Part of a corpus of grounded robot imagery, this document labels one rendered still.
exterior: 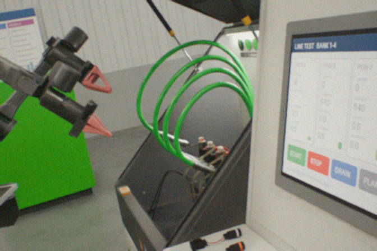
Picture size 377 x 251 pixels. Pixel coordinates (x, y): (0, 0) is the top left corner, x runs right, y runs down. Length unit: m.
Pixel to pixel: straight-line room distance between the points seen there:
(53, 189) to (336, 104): 4.15
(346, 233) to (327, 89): 0.25
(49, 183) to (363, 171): 4.18
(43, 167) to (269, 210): 3.83
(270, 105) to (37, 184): 3.89
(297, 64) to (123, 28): 7.13
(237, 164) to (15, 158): 3.71
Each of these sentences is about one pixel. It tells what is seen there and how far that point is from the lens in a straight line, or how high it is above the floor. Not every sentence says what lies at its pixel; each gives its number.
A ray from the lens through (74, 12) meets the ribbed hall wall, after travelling 7.92.
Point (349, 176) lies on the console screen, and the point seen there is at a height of 1.19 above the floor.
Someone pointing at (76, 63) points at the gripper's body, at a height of 1.43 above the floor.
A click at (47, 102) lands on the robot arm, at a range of 1.25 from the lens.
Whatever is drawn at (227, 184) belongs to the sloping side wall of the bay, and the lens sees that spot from 1.14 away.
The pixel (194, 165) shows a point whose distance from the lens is 1.21.
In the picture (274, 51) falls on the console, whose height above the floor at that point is 1.39.
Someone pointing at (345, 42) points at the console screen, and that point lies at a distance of 0.83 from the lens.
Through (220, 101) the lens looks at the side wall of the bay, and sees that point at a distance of 1.81.
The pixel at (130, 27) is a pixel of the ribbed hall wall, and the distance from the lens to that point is 8.00.
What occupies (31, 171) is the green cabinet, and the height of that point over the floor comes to 0.41.
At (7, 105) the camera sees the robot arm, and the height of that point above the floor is 1.31.
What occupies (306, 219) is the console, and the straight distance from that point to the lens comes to 0.94.
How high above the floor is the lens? 1.47
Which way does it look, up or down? 11 degrees down
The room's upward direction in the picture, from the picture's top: 10 degrees counter-clockwise
